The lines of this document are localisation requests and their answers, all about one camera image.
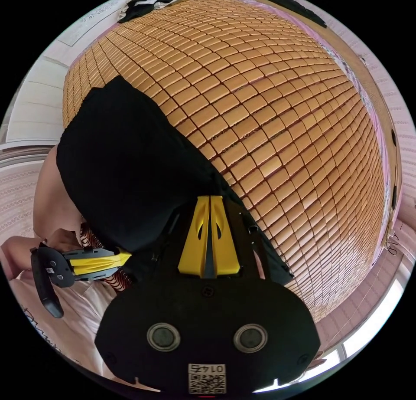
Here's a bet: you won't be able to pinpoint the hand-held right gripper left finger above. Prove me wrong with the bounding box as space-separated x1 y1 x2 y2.
177 195 211 277

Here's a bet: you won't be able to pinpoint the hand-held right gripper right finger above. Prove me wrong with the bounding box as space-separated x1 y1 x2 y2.
210 195 242 278

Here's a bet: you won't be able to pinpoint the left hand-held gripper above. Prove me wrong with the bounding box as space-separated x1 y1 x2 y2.
38 246 133 289

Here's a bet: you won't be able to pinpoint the black long pants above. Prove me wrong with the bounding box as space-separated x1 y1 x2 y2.
55 75 295 287

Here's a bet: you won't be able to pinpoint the person's left forearm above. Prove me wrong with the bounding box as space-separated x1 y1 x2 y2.
33 151 86 244

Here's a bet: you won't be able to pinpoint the person's left hand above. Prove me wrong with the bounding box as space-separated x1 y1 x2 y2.
47 228 86 255

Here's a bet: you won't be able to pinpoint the bed with woven bamboo mat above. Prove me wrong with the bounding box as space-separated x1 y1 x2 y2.
62 0 407 352

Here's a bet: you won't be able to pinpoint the pile of clothes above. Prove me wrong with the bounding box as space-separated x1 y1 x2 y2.
117 0 217 24

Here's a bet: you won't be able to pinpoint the black folded garment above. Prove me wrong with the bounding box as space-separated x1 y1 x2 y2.
260 0 328 29

